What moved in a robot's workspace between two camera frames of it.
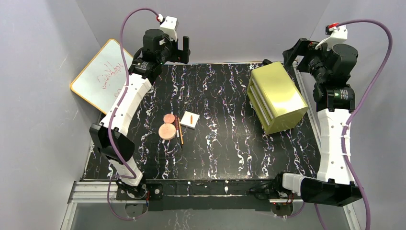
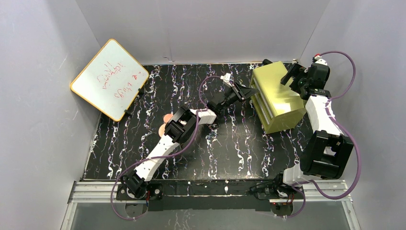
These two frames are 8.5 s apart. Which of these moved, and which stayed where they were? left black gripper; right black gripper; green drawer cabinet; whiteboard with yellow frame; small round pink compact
Moved: left black gripper; right black gripper
Stayed: small round pink compact; whiteboard with yellow frame; green drawer cabinet
